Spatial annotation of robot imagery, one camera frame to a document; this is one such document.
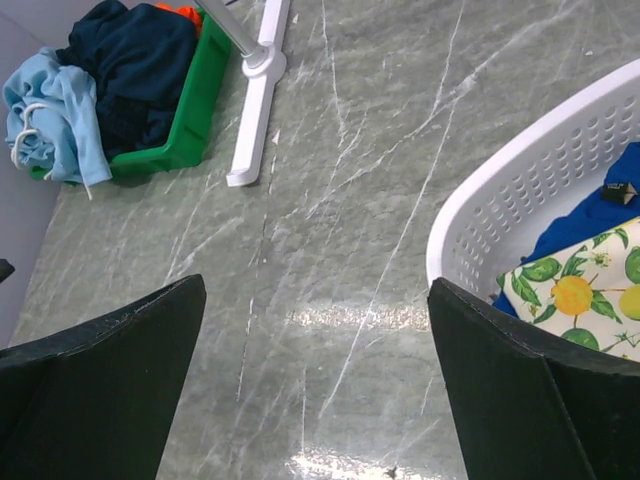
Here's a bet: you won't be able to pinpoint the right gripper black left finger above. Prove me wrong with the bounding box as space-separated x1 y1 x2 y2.
1 274 207 479

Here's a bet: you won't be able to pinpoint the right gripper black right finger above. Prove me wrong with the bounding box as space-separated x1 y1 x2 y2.
428 278 639 479

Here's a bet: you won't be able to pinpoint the light blue shorts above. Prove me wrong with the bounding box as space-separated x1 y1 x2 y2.
2 47 112 198

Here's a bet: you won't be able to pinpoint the lemon print cloth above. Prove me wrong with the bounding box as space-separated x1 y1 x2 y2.
497 218 639 361

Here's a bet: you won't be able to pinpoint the white perforated laundry basket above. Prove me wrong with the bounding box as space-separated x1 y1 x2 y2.
426 61 639 300

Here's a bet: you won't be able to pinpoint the green plastic tray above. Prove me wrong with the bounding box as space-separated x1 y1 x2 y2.
29 8 233 182

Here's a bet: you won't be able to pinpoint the navy blue garment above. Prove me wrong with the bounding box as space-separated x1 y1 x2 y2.
56 1 198 160

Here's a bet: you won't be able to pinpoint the white clothes rack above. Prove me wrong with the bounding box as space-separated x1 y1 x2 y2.
197 0 290 187

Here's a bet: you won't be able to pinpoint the orange garment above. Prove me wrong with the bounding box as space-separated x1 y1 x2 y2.
155 3 203 36

